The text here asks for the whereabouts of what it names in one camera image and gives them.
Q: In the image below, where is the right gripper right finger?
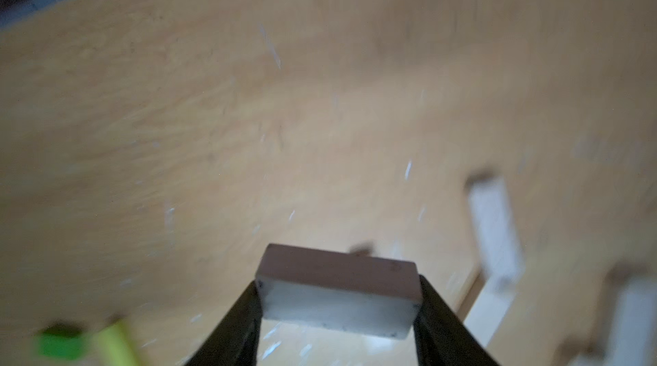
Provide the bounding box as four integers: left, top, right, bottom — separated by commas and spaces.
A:
413, 275, 499, 366

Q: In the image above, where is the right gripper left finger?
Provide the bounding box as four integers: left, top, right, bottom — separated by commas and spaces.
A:
185, 280, 263, 366

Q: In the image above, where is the natural wood block diagonal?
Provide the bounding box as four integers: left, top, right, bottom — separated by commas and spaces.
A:
464, 278, 516, 348

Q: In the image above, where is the short natural wood block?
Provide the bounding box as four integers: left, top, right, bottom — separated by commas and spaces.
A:
255, 244, 423, 340

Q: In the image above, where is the natural wood block neck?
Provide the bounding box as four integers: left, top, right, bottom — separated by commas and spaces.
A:
465, 173, 525, 283

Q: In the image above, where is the yellow block upper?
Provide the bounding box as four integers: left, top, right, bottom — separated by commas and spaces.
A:
93, 320, 143, 366

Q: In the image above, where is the small green block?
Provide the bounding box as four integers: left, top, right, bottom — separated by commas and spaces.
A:
36, 323, 88, 361

